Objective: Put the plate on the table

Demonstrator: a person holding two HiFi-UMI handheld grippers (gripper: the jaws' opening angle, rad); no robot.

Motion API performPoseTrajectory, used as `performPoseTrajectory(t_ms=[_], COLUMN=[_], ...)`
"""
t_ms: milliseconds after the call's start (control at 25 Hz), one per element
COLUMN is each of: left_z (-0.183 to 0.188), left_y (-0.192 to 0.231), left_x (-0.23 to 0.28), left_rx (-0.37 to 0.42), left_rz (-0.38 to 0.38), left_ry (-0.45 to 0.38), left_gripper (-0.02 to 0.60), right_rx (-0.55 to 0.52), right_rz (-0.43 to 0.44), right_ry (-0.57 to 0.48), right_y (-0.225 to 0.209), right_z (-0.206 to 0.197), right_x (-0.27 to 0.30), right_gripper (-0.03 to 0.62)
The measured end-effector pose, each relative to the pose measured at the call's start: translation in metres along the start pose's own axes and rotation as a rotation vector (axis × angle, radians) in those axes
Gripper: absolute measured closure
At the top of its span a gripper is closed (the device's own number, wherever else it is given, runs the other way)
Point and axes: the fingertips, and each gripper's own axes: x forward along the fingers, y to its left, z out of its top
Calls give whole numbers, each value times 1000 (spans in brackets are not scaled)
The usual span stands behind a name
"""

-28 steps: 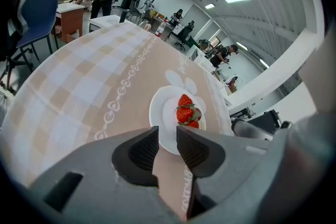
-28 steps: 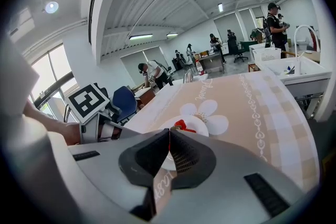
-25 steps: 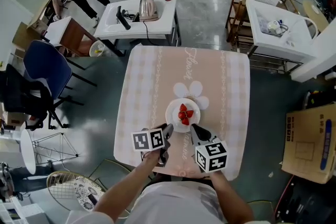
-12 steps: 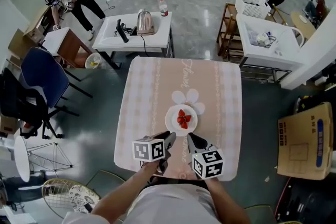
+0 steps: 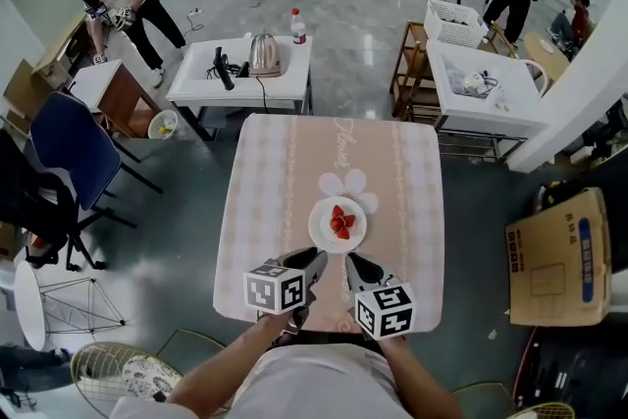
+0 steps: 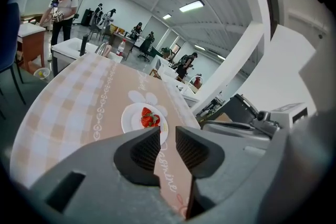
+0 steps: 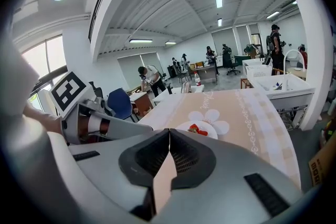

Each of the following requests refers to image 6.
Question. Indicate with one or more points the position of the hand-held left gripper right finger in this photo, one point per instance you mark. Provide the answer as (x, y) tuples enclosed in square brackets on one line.
[(236, 165)]

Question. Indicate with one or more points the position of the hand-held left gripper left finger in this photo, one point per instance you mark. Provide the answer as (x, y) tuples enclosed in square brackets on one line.
[(92, 178)]

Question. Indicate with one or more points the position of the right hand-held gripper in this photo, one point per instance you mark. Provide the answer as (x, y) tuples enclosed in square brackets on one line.
[(286, 115)]

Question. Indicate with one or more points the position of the white round plate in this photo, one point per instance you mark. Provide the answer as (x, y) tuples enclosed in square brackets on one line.
[(128, 120)]

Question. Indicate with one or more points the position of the red strawberry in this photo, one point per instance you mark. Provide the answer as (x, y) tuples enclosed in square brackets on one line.
[(147, 121), (157, 118), (146, 111), (155, 125)]

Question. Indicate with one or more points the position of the table with patterned cloth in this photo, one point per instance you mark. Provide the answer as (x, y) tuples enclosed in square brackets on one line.
[(78, 102)]

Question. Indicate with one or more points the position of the large cardboard box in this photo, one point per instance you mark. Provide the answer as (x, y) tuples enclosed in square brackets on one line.
[(223, 117)]

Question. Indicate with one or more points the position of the black bin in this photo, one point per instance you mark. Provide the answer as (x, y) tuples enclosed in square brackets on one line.
[(244, 108)]

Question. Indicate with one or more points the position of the red pot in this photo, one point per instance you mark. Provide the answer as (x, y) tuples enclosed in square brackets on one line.
[(197, 82)]

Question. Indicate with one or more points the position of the white curved faucet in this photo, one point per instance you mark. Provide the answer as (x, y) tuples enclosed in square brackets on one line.
[(189, 82)]

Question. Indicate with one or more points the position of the white sink table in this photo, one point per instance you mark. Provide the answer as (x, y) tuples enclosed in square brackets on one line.
[(68, 46), (178, 84)]

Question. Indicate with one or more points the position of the long ceiling light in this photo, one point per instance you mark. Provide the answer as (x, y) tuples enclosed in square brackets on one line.
[(191, 6), (199, 47), (221, 57), (167, 16)]

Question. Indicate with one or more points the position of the white plastic basket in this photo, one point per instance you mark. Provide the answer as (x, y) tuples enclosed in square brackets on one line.
[(168, 70)]

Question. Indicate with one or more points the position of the white waste basket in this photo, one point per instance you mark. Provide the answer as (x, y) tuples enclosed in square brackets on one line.
[(42, 74)]

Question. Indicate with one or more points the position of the black swivel chair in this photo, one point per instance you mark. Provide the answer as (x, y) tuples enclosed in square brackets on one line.
[(145, 51)]

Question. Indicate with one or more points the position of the steel kettle with pink base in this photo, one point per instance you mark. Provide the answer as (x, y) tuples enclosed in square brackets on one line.
[(105, 49)]

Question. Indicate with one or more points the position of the black hair dryer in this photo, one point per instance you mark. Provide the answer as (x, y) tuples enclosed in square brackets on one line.
[(84, 44)]

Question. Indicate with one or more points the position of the red label plastic bottle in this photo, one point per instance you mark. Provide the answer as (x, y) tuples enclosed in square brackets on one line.
[(121, 47)]

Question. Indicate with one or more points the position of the white top wooden table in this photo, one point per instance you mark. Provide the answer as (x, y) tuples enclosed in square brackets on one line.
[(31, 39)]

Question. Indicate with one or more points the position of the blue chair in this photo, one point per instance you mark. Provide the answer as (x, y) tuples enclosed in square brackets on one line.
[(10, 42)]

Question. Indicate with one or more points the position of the black cabinet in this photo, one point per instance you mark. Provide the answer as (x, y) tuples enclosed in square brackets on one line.
[(86, 17)]

